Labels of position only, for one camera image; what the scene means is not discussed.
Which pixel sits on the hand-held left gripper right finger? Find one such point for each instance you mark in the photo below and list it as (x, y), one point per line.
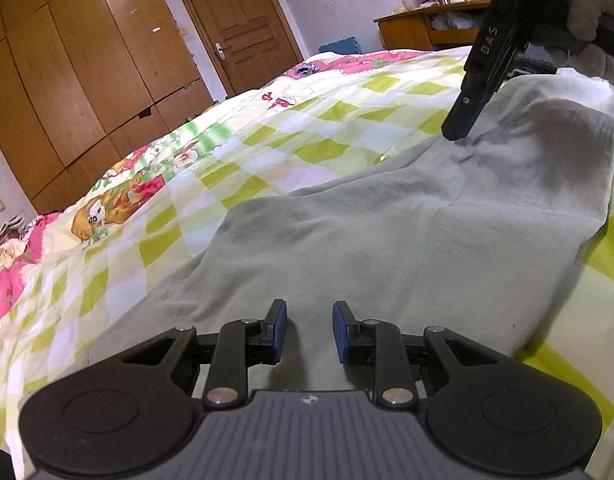
(342, 332)

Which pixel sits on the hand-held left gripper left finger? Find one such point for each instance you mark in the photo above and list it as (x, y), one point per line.
(279, 330)

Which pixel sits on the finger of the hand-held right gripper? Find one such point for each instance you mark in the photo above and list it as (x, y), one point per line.
(464, 110)

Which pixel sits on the grey pants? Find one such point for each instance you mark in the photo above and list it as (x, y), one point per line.
(387, 240)

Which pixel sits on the person's right hand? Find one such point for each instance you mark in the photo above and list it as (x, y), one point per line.
(587, 7)

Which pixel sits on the white plastic bag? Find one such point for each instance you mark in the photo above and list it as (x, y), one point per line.
(449, 21)

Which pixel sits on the wooden desk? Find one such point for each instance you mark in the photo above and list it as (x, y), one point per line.
(412, 35)

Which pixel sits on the blue foam mat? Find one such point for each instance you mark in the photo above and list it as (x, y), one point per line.
(339, 46)

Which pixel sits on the cartoon printed quilt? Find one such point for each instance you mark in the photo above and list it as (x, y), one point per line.
(117, 210)

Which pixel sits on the wooden door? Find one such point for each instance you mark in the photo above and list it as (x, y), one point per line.
(237, 20)

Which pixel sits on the pile of clothes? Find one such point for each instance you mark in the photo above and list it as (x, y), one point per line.
(7, 232)

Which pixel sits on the wooden wardrobe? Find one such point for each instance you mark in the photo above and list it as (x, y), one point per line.
(62, 60)

